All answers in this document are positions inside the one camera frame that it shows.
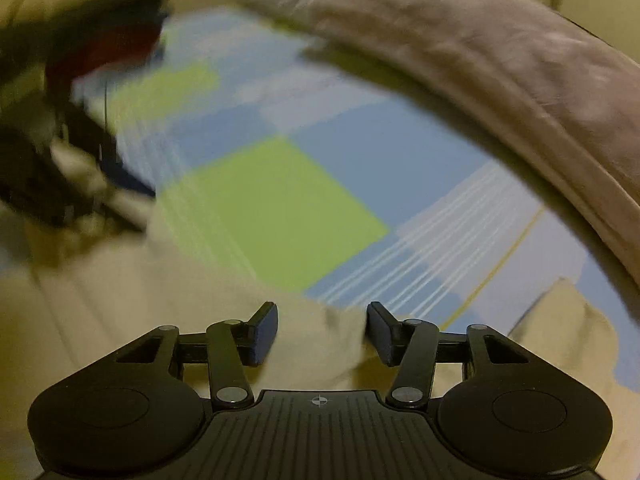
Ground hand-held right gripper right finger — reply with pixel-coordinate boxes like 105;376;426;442
367;301;530;408

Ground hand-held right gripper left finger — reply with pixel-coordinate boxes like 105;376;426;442
116;301;279;408

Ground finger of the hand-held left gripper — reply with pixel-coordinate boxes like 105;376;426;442
65;102;156;200
65;200;146;234

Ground cream garment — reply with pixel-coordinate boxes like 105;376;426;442
0;195;640;480

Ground checkered bed sheet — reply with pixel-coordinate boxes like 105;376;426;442
70;5;640;396

